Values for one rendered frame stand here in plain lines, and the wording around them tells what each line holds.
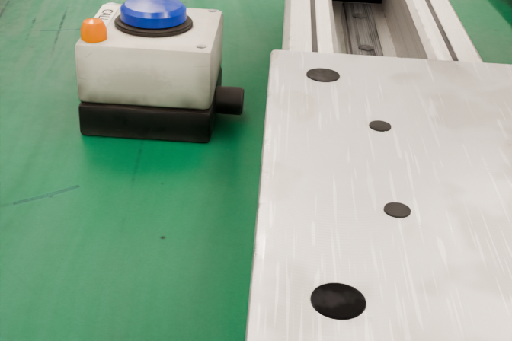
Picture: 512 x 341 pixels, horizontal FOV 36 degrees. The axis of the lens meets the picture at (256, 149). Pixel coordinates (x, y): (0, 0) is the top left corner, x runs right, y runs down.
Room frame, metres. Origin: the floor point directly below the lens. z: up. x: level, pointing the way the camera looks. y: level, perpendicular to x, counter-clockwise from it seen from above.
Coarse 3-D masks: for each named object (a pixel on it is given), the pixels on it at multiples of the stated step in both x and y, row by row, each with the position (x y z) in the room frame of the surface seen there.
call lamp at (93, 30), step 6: (90, 18) 0.43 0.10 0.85; (96, 18) 0.44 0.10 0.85; (84, 24) 0.43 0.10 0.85; (90, 24) 0.43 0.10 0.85; (96, 24) 0.43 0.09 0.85; (102, 24) 0.43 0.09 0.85; (84, 30) 0.43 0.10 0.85; (90, 30) 0.43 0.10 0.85; (96, 30) 0.43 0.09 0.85; (102, 30) 0.43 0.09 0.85; (84, 36) 0.43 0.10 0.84; (90, 36) 0.43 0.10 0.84; (96, 36) 0.43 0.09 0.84; (102, 36) 0.43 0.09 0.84; (90, 42) 0.43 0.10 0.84; (96, 42) 0.43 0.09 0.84
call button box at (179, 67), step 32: (128, 32) 0.44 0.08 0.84; (160, 32) 0.44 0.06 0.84; (192, 32) 0.45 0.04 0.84; (96, 64) 0.42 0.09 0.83; (128, 64) 0.42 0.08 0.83; (160, 64) 0.42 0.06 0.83; (192, 64) 0.42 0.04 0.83; (96, 96) 0.42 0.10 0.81; (128, 96) 0.42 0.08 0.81; (160, 96) 0.42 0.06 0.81; (192, 96) 0.42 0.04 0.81; (224, 96) 0.46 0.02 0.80; (96, 128) 0.42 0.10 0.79; (128, 128) 0.42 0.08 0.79; (160, 128) 0.42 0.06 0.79; (192, 128) 0.42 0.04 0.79
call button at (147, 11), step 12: (132, 0) 0.47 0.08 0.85; (144, 0) 0.47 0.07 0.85; (156, 0) 0.47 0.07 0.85; (168, 0) 0.47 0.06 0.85; (120, 12) 0.46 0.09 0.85; (132, 12) 0.45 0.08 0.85; (144, 12) 0.45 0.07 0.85; (156, 12) 0.45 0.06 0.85; (168, 12) 0.45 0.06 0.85; (180, 12) 0.45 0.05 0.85; (132, 24) 0.45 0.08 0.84; (144, 24) 0.44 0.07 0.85; (156, 24) 0.44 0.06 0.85; (168, 24) 0.45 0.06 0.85
